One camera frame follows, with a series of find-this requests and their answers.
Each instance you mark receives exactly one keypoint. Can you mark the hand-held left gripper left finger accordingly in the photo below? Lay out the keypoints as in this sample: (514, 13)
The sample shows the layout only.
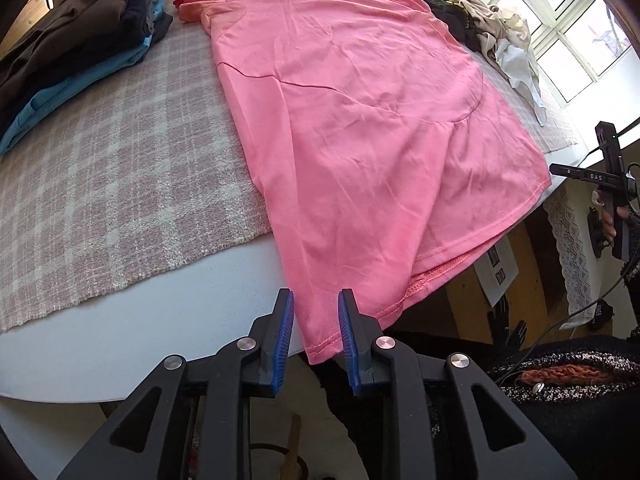
(282, 340)

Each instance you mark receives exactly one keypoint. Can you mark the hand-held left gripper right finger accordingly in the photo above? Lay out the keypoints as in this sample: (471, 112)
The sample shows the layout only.
(348, 340)

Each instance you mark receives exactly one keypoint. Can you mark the pink t-shirt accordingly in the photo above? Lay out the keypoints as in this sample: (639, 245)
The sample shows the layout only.
(350, 135)

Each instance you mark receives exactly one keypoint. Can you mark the person's right hand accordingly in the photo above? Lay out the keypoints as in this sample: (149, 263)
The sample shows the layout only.
(608, 222)

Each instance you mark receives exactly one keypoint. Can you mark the white lace cloth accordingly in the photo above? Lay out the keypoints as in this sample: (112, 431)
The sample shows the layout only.
(575, 255)

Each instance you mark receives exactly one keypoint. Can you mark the wooden cabinet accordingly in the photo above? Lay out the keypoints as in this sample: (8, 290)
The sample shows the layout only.
(465, 310)

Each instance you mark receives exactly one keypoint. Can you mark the black glove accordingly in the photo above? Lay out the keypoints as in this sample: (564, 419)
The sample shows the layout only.
(499, 317)
(519, 334)

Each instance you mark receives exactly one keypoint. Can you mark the white framed window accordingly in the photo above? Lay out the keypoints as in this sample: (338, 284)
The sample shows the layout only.
(565, 10)

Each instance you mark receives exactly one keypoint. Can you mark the small black pouch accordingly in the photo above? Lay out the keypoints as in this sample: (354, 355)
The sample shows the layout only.
(600, 314)

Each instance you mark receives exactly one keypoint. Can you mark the white paper sheet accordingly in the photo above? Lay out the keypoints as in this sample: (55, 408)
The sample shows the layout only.
(495, 270)

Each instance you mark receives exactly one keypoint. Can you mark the beige garment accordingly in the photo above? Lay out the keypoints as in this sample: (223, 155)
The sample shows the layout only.
(480, 12)

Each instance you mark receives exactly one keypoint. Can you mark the black garment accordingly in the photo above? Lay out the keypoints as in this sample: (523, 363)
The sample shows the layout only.
(450, 15)

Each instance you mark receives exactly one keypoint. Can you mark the pink plaid table cloth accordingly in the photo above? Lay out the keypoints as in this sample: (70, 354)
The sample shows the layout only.
(125, 185)

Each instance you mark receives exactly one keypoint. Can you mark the person's black cardigan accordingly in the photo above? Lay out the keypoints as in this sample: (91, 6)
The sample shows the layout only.
(600, 420)

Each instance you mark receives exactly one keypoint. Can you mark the dark navy folded garment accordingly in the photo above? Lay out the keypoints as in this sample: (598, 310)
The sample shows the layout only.
(145, 15)

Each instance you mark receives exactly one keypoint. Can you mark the brown folded garment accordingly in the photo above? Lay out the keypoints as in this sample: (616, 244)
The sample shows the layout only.
(65, 35)

